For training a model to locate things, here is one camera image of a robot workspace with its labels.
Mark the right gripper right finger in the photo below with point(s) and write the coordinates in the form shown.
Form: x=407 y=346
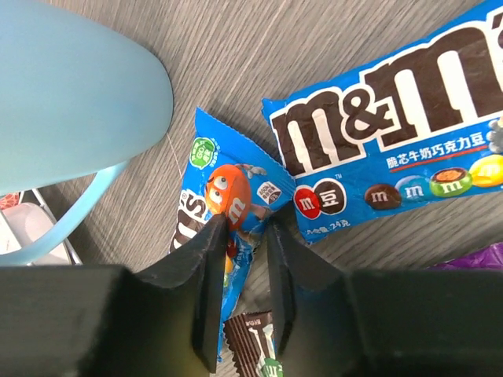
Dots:
x=427 y=322

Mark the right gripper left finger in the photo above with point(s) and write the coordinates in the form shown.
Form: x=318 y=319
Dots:
x=104 y=320

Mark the blue candy bag long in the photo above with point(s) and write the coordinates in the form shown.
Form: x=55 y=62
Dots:
x=420 y=125

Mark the white wire dish rack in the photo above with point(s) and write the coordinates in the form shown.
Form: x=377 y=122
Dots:
x=34 y=196

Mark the purple brown candy bag lower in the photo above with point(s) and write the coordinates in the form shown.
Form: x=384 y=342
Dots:
x=250 y=338

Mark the blue candy bag short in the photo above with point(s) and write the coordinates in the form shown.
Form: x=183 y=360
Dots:
x=230 y=174

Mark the white bowl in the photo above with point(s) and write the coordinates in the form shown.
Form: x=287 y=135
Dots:
x=28 y=222

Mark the light blue mug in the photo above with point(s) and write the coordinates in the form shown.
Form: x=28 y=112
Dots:
x=77 y=99

